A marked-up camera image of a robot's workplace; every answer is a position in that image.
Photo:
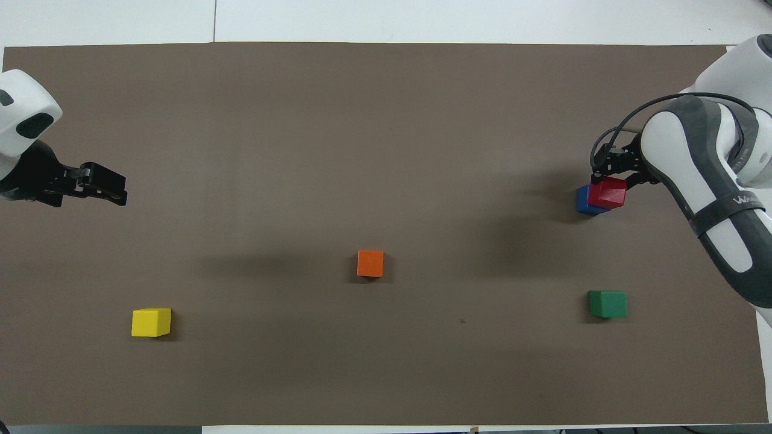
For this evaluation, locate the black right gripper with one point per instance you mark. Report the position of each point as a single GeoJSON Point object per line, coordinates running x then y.
{"type": "Point", "coordinates": [624, 160]}

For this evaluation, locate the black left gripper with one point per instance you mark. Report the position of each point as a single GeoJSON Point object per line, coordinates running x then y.
{"type": "Point", "coordinates": [33, 178]}

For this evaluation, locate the red wooden block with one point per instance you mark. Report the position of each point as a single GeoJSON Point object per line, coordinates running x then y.
{"type": "Point", "coordinates": [609, 193]}

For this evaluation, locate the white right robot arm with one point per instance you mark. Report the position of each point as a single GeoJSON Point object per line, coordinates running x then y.
{"type": "Point", "coordinates": [718, 199]}

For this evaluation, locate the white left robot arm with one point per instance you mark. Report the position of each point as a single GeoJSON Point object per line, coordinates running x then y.
{"type": "Point", "coordinates": [21, 114]}

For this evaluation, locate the blue wooden block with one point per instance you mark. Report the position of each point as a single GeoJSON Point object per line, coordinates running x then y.
{"type": "Point", "coordinates": [583, 202]}

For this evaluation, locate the green wooden block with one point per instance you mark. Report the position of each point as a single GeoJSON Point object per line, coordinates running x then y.
{"type": "Point", "coordinates": [608, 304]}

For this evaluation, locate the yellow wooden block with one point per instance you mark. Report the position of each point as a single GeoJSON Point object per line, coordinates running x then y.
{"type": "Point", "coordinates": [151, 322]}

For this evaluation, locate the orange wooden block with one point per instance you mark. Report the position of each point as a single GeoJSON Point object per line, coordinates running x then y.
{"type": "Point", "coordinates": [370, 263]}

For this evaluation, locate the brown table mat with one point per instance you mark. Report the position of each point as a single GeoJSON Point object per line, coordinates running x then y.
{"type": "Point", "coordinates": [386, 349]}

